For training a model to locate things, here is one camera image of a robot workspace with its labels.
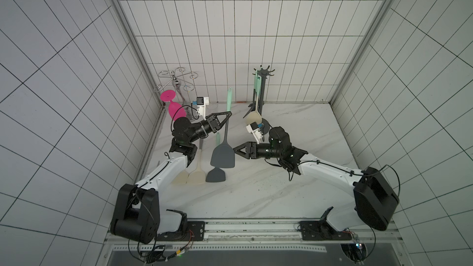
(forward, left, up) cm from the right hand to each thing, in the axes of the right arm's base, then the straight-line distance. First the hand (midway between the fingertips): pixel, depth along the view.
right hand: (236, 146), depth 74 cm
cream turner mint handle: (+22, -8, -7) cm, 24 cm away
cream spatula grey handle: (-6, +19, -21) cm, 29 cm away
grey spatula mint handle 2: (-4, +10, -21) cm, 24 cm away
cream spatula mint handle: (-8, +26, -19) cm, 34 cm away
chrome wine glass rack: (+35, +33, +8) cm, 48 cm away
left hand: (+8, +3, +10) cm, 13 cm away
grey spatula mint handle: (-5, +5, +2) cm, 7 cm away
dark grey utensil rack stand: (+26, -10, -2) cm, 28 cm away
